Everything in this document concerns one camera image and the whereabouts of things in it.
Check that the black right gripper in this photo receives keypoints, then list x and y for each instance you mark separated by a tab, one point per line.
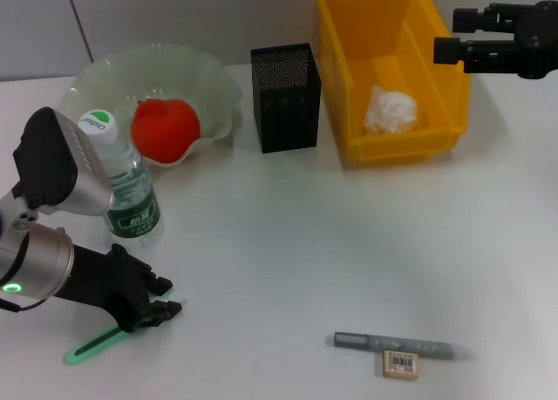
538	42

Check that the black silver wrist camera housing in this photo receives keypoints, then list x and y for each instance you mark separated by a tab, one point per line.
52	156

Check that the mint green utility knife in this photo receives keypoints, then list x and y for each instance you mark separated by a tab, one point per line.
91	347

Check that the grey marker pen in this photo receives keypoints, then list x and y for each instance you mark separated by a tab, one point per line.
392	344

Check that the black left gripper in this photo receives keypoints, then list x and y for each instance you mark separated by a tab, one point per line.
100	282

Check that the red tomato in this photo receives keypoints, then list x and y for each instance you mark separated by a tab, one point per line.
168	127

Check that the white paper ball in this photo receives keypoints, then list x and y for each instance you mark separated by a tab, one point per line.
392	110

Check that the pale green wavy fruit plate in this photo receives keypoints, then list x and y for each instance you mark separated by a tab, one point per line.
152	69

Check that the beige barcode eraser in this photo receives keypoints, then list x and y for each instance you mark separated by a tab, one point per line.
401	364

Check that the yellow plastic bin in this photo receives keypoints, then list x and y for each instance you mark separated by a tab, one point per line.
349	47

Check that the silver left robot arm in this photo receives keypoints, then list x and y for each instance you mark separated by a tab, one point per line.
39	260

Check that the clear green-label water bottle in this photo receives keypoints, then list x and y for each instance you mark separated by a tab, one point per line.
131	217

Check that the black mesh pen holder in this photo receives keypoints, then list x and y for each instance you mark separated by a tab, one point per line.
287	121

